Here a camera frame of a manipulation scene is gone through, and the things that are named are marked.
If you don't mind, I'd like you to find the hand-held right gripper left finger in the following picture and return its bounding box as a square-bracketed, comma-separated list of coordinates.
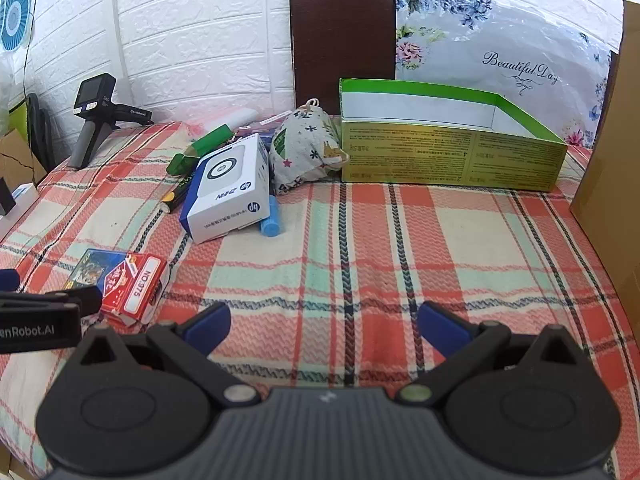
[75, 302, 261, 408]

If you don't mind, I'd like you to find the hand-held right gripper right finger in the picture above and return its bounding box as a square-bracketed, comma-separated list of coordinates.
[397, 301, 593, 408]

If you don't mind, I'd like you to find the blue playing card box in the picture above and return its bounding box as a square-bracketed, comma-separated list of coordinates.
[62, 248, 123, 292]

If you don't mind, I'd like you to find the red playing card box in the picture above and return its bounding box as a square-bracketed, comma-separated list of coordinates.
[100, 253, 168, 327]

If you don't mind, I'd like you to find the light blue tube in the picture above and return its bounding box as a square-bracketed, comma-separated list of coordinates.
[258, 195, 283, 237]

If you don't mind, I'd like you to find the black and yellow pen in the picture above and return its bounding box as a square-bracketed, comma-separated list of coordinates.
[159, 172, 198, 216]

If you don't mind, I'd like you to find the white and blue product box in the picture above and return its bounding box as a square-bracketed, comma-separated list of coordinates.
[180, 133, 271, 245]

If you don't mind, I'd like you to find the green cardboard box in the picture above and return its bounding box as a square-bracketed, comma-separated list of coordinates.
[339, 78, 569, 192]

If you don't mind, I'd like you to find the small green carton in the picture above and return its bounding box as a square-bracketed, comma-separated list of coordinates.
[166, 126, 234, 177]

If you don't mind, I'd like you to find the printed fabric drawstring pouch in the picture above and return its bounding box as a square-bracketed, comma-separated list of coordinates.
[268, 99, 349, 196]

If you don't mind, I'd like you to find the pink key tag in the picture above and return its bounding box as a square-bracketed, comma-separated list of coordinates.
[250, 111, 293, 132]

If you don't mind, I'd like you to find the small black block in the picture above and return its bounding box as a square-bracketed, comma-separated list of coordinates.
[0, 177, 18, 218]

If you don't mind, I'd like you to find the white box blue label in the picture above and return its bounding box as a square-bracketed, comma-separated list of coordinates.
[0, 183, 40, 241]

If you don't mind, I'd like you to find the plaid blanket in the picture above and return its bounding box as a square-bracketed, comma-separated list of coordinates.
[0, 120, 640, 480]

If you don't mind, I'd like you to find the small brown cardboard box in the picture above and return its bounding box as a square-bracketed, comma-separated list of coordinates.
[0, 127, 36, 196]

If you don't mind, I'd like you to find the lime green panel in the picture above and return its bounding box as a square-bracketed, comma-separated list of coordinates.
[7, 102, 28, 133]

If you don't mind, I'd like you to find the tall brown cardboard panel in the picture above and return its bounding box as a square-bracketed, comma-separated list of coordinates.
[570, 0, 640, 306]

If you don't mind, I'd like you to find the blue fan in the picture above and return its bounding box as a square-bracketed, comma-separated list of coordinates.
[0, 0, 38, 52]

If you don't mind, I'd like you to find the floral printed storage bag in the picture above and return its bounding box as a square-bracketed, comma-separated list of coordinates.
[392, 0, 623, 148]

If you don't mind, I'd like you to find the black camera device grey handle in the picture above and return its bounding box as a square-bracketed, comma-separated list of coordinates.
[67, 73, 155, 170]

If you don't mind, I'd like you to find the black cable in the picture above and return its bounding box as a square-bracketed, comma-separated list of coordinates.
[20, 0, 45, 186]

